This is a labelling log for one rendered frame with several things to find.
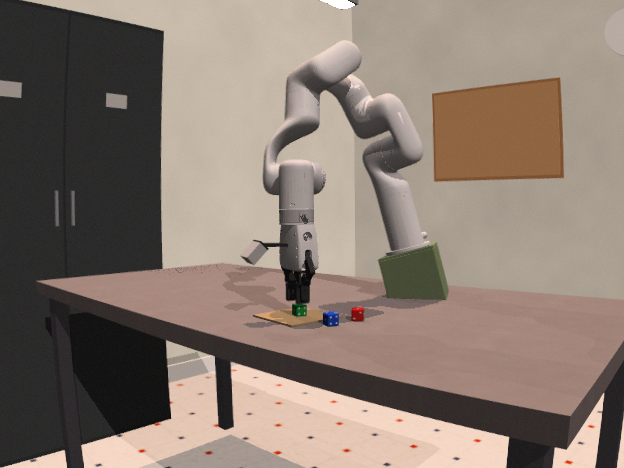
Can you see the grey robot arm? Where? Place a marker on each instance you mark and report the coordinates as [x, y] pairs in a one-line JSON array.
[[297, 181]]

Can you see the green die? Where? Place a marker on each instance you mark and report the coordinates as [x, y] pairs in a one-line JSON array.
[[299, 310]]

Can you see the red die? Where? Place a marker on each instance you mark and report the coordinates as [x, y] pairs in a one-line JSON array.
[[357, 314]]

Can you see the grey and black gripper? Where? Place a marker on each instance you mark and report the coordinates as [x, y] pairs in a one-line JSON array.
[[302, 252]]

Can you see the orange flat mat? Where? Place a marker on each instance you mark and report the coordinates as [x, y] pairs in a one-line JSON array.
[[285, 317]]

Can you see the blue die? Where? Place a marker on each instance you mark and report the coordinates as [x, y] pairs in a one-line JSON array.
[[330, 319]]

